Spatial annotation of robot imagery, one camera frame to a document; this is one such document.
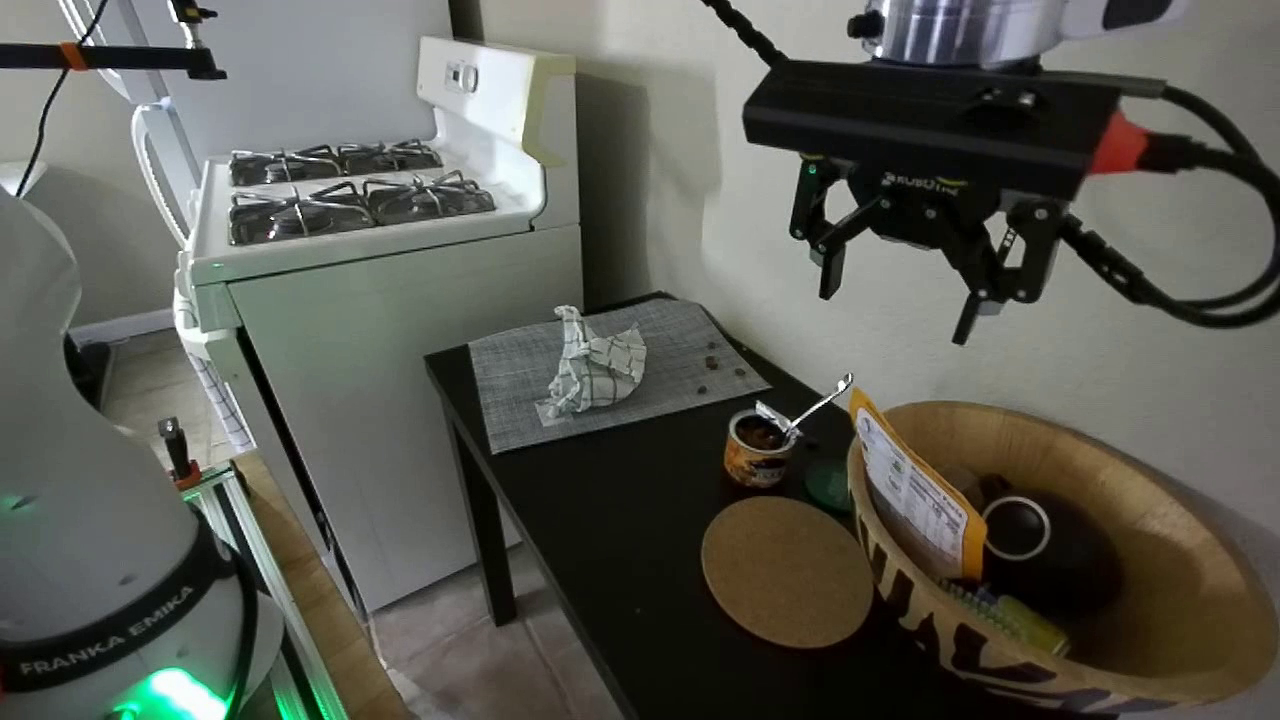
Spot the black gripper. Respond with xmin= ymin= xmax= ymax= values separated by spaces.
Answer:
xmin=787 ymin=155 xmax=1071 ymax=350

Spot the orange and white bag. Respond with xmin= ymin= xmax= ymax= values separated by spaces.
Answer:
xmin=846 ymin=389 xmax=993 ymax=583

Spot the metal spoon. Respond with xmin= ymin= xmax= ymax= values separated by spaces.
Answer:
xmin=753 ymin=374 xmax=858 ymax=438

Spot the dark cup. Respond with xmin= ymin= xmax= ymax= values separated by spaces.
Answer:
xmin=975 ymin=474 xmax=1128 ymax=622

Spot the crumpled patterned cloth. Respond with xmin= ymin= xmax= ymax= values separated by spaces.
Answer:
xmin=533 ymin=299 xmax=652 ymax=431

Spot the round cork coaster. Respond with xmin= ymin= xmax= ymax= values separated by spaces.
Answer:
xmin=698 ymin=493 xmax=876 ymax=653

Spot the green packet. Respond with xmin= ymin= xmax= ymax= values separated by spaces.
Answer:
xmin=965 ymin=579 xmax=1078 ymax=663

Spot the black side table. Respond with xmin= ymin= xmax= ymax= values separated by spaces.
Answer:
xmin=422 ymin=294 xmax=1071 ymax=720

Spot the wooden zebra pattern bowl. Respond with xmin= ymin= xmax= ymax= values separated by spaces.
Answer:
xmin=846 ymin=401 xmax=1280 ymax=718

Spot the white gas stove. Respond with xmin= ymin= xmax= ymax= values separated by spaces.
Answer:
xmin=127 ymin=31 xmax=594 ymax=616

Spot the black clamp knob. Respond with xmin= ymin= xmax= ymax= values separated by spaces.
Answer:
xmin=156 ymin=413 xmax=208 ymax=496

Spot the black corrugated cable conduit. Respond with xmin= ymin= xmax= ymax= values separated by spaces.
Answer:
xmin=699 ymin=0 xmax=791 ymax=74

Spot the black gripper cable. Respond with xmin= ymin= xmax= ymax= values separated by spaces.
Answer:
xmin=1063 ymin=76 xmax=1280 ymax=332

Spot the black camera boom stand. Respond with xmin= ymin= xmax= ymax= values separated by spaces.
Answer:
xmin=0 ymin=0 xmax=232 ymax=83

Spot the black hanging cable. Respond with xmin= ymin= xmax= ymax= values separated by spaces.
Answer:
xmin=14 ymin=0 xmax=127 ymax=206

